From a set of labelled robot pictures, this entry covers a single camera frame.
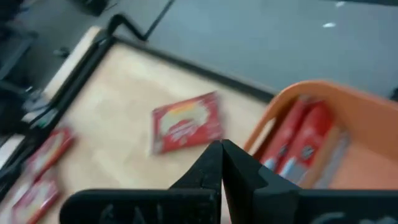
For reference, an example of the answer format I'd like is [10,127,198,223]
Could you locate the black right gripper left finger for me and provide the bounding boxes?
[58,139,224,224]

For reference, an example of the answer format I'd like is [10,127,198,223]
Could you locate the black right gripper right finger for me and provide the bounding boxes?
[221,139,398,224]

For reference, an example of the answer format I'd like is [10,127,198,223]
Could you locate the orange plastic basket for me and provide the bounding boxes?
[243,80,398,191]

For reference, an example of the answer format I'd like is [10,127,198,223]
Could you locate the black aluminium table frame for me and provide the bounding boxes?
[0,14,277,203]

